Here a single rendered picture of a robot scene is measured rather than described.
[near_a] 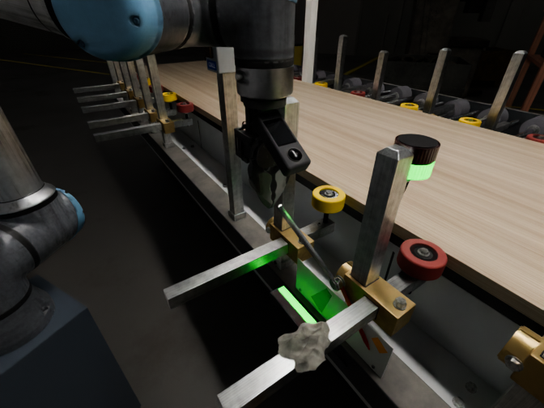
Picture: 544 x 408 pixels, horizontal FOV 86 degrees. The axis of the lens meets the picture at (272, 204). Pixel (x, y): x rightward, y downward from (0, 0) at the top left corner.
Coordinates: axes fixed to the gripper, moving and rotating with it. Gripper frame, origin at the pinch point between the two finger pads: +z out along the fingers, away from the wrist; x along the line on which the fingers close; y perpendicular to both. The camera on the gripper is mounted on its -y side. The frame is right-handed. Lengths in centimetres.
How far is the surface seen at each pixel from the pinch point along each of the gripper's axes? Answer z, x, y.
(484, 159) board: 6, -73, -8
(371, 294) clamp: 8.9, -6.1, -21.6
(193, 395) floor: 96, 22, 23
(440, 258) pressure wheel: 5.3, -19.5, -24.9
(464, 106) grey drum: 13, -157, 38
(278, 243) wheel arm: 14.0, -3.7, 2.9
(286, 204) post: 5.7, -7.6, 5.1
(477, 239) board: 5.9, -31.4, -25.6
